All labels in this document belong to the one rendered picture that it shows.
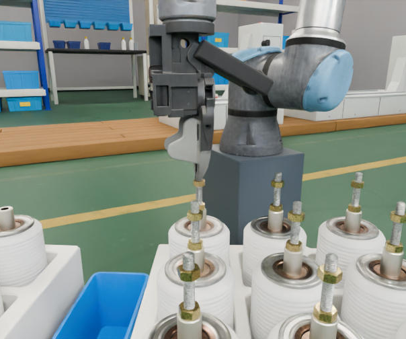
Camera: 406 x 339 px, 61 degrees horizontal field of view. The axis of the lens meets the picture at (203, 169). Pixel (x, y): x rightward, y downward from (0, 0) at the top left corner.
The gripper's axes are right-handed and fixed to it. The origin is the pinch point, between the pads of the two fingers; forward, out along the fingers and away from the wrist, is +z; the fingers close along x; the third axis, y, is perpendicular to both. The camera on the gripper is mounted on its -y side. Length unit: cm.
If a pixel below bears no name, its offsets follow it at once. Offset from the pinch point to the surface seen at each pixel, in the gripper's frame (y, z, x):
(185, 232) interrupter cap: 3.1, 9.0, 2.0
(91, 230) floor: 24, 34, -56
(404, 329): -14.3, 9.4, 25.5
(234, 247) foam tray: -6.9, 16.4, -4.8
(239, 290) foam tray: -3.9, 16.4, 7.4
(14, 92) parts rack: 141, 13, -403
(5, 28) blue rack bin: 142, -57, -405
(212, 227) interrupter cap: -1.3, 9.1, 0.9
